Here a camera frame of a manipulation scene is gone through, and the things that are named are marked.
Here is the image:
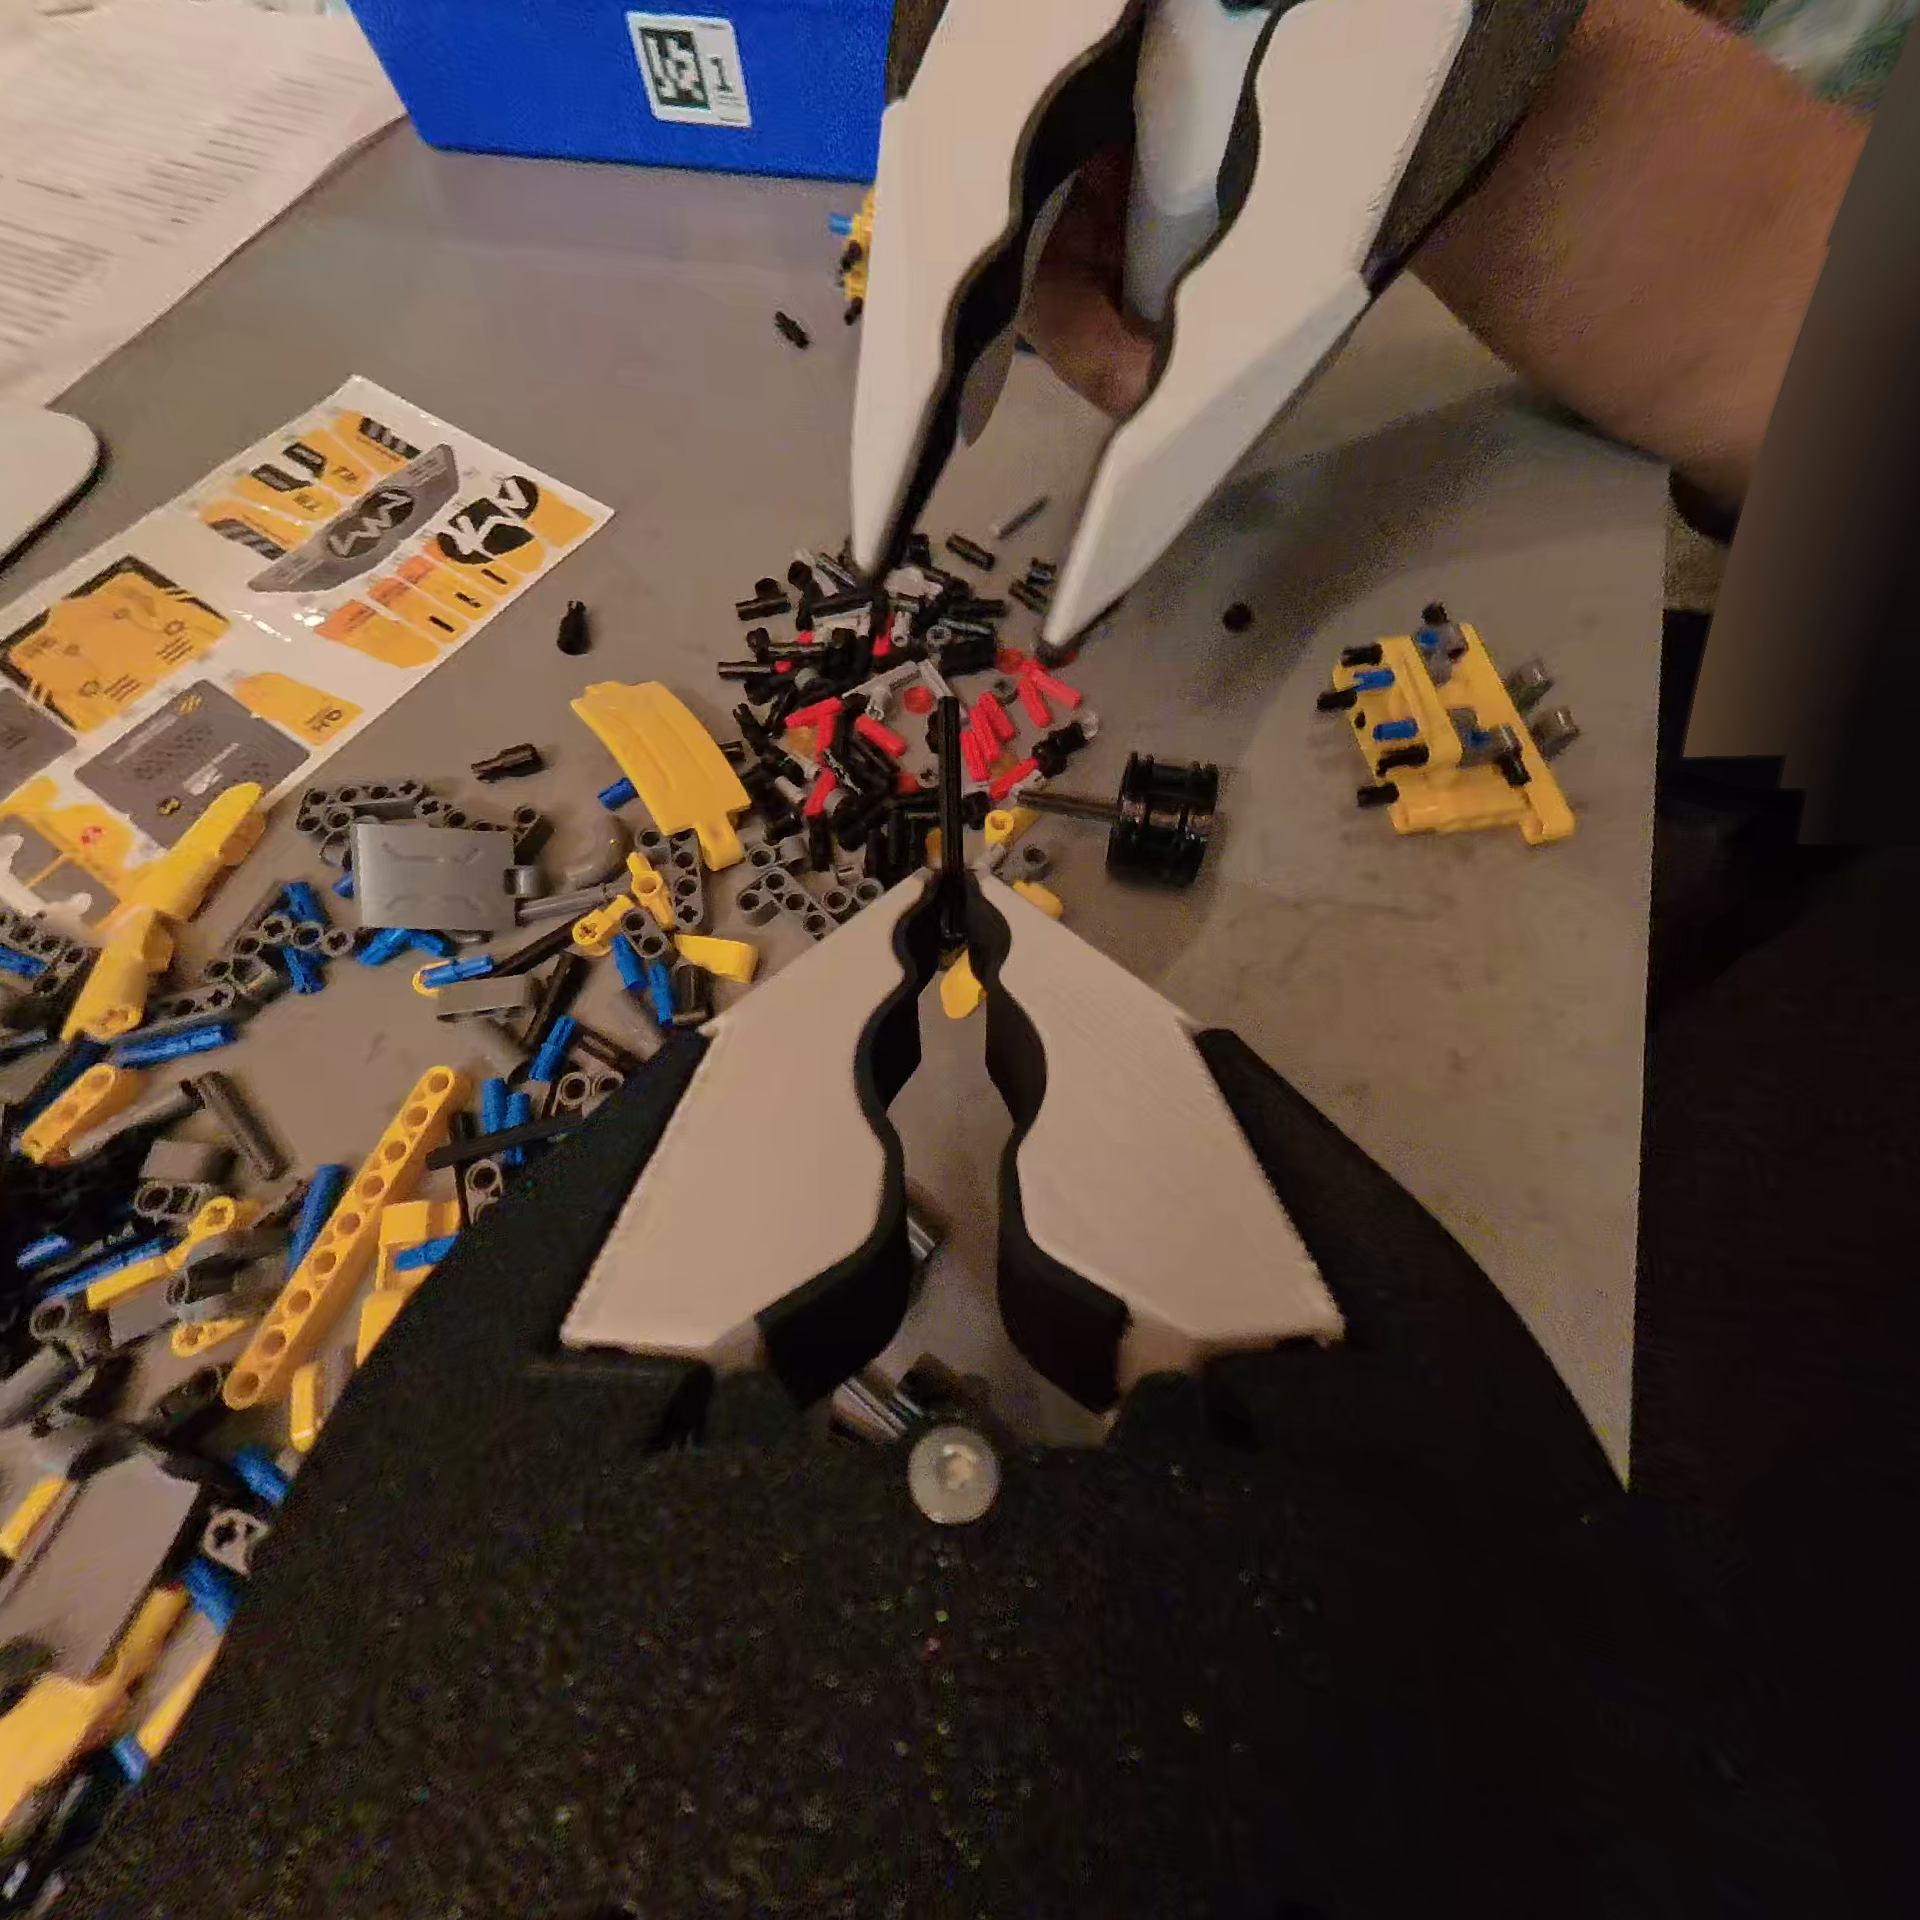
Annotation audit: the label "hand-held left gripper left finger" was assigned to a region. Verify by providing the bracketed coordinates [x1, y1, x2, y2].
[559, 871, 950, 1408]

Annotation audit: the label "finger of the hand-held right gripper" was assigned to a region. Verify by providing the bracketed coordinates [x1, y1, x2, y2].
[848, 0, 1157, 588]
[1036, 0, 1479, 657]

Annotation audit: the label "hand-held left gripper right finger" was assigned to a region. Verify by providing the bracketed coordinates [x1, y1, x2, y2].
[966, 872, 1347, 1415]

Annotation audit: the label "black toy wheel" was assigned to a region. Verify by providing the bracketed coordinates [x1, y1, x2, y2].
[1105, 751, 1220, 888]

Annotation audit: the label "long black toy axle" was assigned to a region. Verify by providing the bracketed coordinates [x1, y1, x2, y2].
[934, 694, 971, 961]

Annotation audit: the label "pile of toy building pieces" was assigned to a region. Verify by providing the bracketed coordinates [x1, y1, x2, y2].
[0, 510, 1104, 1913]

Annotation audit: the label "person's right forearm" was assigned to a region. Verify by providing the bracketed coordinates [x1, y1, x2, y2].
[1409, 0, 1877, 519]

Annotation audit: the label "long yellow holed beam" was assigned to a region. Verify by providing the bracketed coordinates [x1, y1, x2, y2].
[221, 1065, 473, 1415]

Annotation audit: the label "yellow curved toy panel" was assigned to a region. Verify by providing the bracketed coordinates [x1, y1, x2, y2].
[568, 679, 753, 876]

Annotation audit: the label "blue plastic bin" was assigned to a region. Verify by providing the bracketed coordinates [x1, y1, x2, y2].
[347, 0, 896, 185]

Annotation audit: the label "grey toy panel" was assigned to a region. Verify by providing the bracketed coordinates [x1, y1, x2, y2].
[350, 815, 520, 935]

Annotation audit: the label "small yellow toy assembly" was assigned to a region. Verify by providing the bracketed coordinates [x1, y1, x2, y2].
[1316, 604, 1579, 845]

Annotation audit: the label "person's dark knit sweater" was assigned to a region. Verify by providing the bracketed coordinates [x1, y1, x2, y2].
[1628, 838, 1920, 1920]

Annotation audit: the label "yellow sticker sheet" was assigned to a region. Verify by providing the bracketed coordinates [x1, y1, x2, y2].
[0, 375, 616, 905]

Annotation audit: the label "printed paper sheets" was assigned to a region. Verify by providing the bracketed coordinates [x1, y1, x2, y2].
[0, 0, 411, 409]

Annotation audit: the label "yellow toy vehicle section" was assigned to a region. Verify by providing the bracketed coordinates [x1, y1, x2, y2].
[0, 1591, 227, 1893]

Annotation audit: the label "white book stand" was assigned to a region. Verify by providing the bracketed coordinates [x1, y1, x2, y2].
[0, 405, 104, 567]

